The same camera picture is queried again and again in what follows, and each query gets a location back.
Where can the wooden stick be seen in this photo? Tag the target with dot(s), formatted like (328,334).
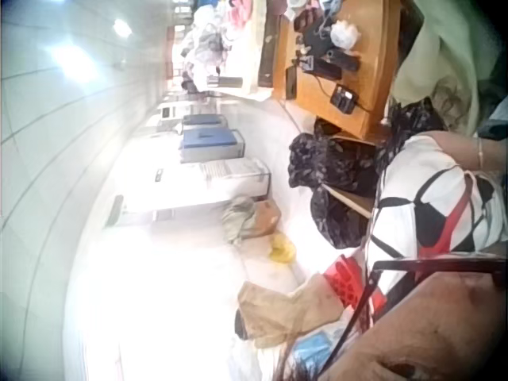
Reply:
(346,202)

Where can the heap of clothes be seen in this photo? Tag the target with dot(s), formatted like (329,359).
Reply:
(214,39)

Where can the wooden table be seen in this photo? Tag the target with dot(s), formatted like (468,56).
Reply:
(373,79)

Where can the yellow plastic bag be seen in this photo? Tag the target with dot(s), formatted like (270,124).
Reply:
(282,248)

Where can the small white machine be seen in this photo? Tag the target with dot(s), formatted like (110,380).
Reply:
(170,113)

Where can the tan cloth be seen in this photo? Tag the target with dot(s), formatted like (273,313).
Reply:
(278,313)

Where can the black power strip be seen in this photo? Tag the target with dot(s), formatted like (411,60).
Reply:
(322,68)

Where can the red plastic basket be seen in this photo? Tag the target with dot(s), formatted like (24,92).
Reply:
(351,285)

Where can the pale green cloth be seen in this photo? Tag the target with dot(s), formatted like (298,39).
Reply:
(436,59)

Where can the large blue-topped machine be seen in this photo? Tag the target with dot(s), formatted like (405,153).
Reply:
(210,143)

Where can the dark floral cloth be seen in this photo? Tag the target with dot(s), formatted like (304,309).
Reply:
(337,222)
(329,162)

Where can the brown paper bag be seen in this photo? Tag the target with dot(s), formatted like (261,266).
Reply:
(266,216)

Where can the small blue-topped machine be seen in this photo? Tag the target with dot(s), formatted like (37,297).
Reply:
(203,120)

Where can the grey cloth bundle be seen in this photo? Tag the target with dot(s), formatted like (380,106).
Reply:
(237,218)

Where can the black bag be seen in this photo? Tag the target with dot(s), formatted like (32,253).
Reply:
(315,36)

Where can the blue plastic packet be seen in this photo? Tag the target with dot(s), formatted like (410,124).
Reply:
(313,349)

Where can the person's left hand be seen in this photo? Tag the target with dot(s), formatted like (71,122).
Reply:
(494,160)

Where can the white plastic bag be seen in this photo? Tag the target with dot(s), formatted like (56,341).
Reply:
(344,33)

